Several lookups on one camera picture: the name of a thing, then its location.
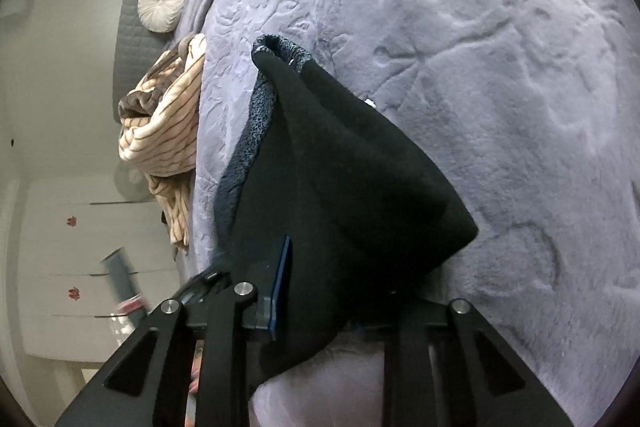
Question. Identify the round white cushion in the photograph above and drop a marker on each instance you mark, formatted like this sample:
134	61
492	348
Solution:
160	16

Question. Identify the beige striped blanket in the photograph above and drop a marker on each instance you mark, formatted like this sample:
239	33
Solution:
159	120

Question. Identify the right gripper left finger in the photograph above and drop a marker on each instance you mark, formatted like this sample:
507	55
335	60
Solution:
234	312

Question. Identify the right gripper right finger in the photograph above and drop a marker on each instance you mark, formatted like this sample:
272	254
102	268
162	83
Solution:
445	365

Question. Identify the black pants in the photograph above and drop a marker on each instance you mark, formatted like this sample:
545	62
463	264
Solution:
322	181

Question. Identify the lavender embossed bed blanket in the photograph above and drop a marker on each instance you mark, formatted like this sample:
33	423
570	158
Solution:
529	107

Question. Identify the person's left hand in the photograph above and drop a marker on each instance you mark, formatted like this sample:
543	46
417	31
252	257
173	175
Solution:
196	367

